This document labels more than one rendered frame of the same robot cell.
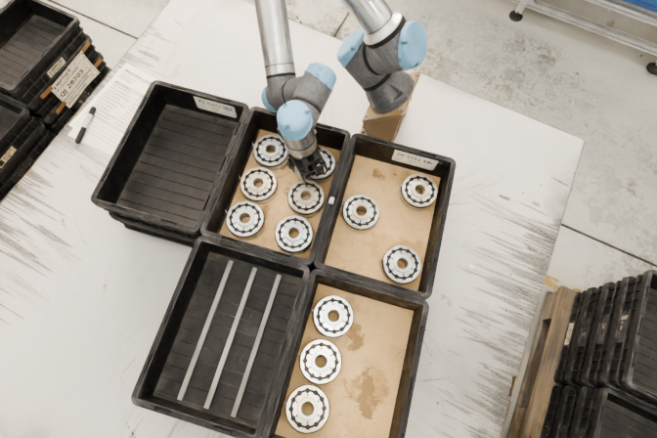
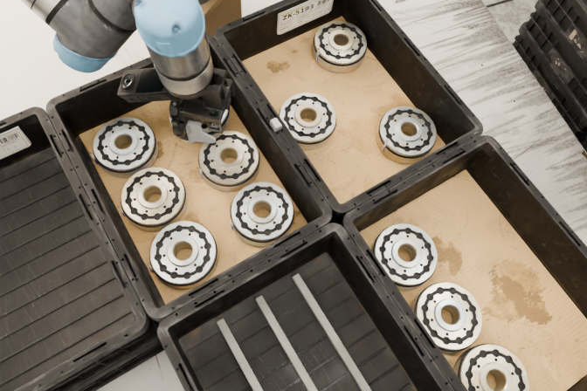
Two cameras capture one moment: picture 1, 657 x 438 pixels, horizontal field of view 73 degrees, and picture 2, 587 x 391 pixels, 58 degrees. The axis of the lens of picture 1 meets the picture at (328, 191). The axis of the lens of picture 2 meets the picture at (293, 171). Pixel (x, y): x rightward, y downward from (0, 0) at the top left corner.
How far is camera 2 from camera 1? 0.46 m
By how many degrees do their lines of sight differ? 20
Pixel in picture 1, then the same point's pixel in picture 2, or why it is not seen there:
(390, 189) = (307, 70)
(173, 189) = (35, 314)
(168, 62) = not seen: outside the picture
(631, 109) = not seen: outside the picture
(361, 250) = (349, 161)
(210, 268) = (202, 357)
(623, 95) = not seen: outside the picture
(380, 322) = (450, 212)
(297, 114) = (173, 0)
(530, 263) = (486, 40)
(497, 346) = (542, 140)
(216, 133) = (20, 190)
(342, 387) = (493, 318)
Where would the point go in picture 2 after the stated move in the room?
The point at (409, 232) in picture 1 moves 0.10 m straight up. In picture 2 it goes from (374, 96) to (385, 64)
